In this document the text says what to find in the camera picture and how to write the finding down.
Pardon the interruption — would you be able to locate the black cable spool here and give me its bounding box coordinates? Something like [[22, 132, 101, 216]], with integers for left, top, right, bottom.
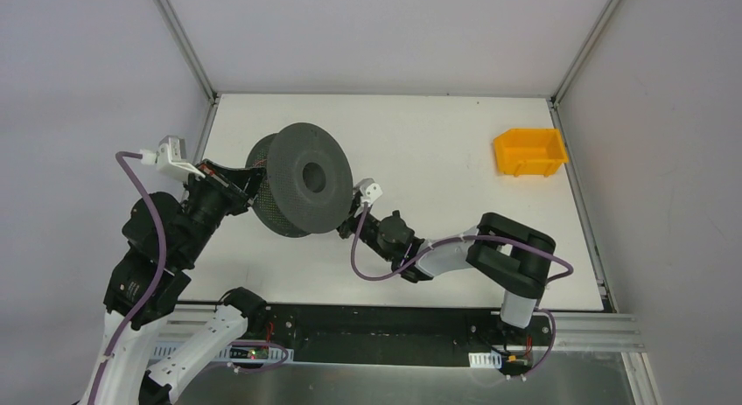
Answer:
[[245, 122, 354, 238]]

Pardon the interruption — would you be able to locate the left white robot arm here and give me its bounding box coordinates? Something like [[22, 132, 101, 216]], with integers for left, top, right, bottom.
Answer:
[[80, 151, 267, 404]]

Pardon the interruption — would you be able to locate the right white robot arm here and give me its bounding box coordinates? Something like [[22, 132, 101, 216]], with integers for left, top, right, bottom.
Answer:
[[337, 207, 557, 344]]

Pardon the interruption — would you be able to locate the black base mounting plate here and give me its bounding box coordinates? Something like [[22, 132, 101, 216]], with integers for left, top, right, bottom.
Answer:
[[242, 304, 552, 367]]

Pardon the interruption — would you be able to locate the orange plastic bin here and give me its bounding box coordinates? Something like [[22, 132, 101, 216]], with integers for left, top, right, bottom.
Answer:
[[493, 128, 570, 177]]

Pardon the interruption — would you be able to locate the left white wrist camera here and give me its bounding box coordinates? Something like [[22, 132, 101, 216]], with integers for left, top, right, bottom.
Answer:
[[138, 135, 206, 183]]

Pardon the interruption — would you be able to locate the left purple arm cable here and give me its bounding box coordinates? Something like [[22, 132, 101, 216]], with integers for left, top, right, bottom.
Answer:
[[87, 151, 290, 405]]

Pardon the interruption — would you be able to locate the left white cable duct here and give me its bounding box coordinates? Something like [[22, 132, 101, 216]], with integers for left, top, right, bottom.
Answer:
[[150, 341, 293, 365]]

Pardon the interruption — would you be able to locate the white cable duct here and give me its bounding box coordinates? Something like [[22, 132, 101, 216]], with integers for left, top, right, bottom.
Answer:
[[468, 351, 502, 370], [150, 341, 293, 365]]

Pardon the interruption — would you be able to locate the right white cable duct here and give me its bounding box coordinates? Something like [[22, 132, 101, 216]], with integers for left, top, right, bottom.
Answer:
[[468, 351, 502, 370]]

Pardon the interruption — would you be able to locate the aluminium frame rail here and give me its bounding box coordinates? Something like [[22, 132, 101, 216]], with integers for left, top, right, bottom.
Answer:
[[157, 301, 646, 353]]

